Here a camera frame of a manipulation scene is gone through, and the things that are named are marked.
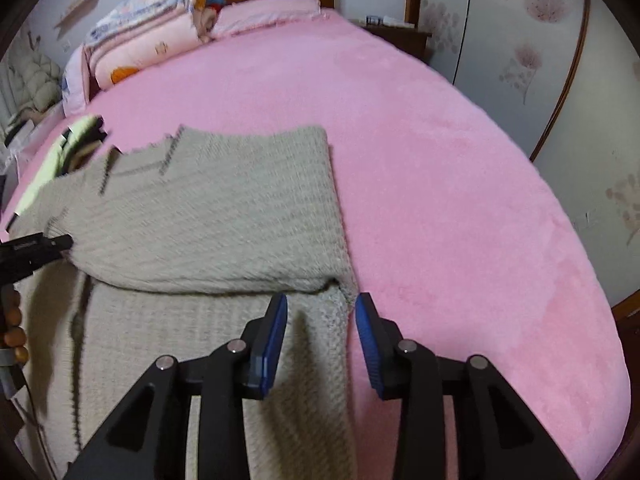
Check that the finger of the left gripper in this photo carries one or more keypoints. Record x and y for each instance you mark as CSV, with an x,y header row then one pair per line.
x,y
58,247

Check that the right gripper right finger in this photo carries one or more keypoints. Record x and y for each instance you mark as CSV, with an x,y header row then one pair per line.
x,y
404,370

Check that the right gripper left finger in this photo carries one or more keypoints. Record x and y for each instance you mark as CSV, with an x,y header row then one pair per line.
x,y
242,369

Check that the beige knitted cardigan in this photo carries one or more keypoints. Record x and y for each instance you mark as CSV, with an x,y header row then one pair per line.
x,y
176,247

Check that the person's left hand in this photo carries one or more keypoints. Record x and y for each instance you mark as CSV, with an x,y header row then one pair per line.
x,y
13,336

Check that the white covered side table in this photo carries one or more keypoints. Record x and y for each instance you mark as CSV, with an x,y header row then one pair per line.
x,y
22,149

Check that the folded green black garment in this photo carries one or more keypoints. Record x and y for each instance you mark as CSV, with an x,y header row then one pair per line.
x,y
70,151

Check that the pink fleece bed sheet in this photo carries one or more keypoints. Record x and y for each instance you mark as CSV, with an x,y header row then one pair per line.
x,y
448,225

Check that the pink handbag print cushion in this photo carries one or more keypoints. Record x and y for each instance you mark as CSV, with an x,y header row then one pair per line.
x,y
75,83

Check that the beige puffer jacket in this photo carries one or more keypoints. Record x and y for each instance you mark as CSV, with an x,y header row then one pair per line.
x,y
34,80

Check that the folded floral pink quilt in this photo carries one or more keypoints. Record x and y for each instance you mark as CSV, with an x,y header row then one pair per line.
x,y
138,34

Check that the pink flat pillow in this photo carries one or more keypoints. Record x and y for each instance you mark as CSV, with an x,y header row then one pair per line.
x,y
237,18

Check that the dark wooden nightstand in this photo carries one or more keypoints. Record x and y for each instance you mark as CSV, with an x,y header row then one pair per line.
x,y
409,40

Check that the items on nightstand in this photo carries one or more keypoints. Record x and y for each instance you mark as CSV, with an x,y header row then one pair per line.
x,y
387,21

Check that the white floral wardrobe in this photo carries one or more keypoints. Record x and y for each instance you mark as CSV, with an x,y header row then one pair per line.
x,y
562,79

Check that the grey left gripper handle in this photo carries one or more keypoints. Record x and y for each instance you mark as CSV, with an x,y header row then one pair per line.
x,y
11,374

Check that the lower beige wall shelf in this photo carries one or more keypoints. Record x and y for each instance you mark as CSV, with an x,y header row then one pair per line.
x,y
75,12

